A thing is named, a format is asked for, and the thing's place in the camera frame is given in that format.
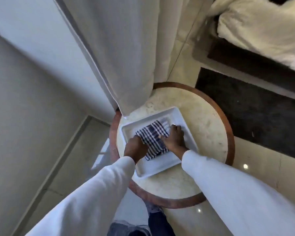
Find person's right forearm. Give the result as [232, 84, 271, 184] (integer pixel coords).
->
[181, 149, 295, 236]

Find white rectangular tray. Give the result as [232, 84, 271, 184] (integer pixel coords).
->
[120, 107, 199, 180]

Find person's left hand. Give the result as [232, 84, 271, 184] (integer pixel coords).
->
[124, 135, 149, 165]

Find person's left forearm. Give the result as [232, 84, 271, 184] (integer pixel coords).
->
[24, 156, 136, 236]

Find person's blue jeans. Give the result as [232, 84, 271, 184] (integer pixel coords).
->
[108, 201, 176, 236]

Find checkered blue white cloth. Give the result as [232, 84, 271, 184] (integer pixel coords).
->
[135, 120, 171, 162]

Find dark bed base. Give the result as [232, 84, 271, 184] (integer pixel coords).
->
[193, 36, 295, 97]

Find bed with white bedding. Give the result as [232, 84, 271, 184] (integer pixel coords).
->
[206, 0, 295, 77]

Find person's right hand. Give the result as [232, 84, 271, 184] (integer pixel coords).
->
[158, 124, 190, 160]

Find dark floor rug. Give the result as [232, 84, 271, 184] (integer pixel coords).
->
[195, 67, 295, 156]

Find round marble side table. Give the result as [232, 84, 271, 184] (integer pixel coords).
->
[109, 82, 236, 209]

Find beige fabric curtain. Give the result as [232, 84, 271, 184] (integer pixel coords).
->
[53, 0, 217, 118]

